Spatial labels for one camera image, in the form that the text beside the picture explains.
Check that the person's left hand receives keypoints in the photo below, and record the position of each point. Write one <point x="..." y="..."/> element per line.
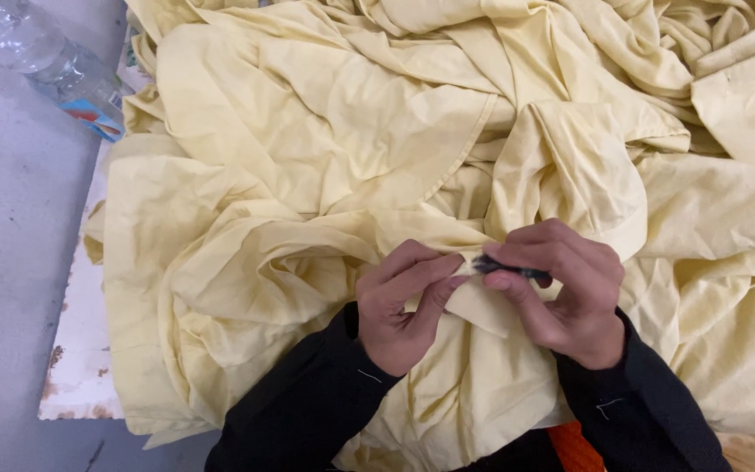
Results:
<point x="387" y="321"/>

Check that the worn white board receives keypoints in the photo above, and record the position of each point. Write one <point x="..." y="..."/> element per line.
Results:
<point x="82" y="341"/>

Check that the clear plastic water bottle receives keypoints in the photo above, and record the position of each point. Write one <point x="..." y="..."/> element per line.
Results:
<point x="37" y="52"/>

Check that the person's right hand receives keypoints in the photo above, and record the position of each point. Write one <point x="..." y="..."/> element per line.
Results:
<point x="577" y="308"/>

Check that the small black thread cutter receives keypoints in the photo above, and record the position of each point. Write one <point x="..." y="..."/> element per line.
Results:
<point x="508" y="267"/>

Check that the orange cloth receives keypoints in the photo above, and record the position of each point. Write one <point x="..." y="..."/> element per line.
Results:
<point x="574" y="449"/>

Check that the pale yellow cloth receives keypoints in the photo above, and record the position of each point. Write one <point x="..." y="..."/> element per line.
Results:
<point x="351" y="164"/>

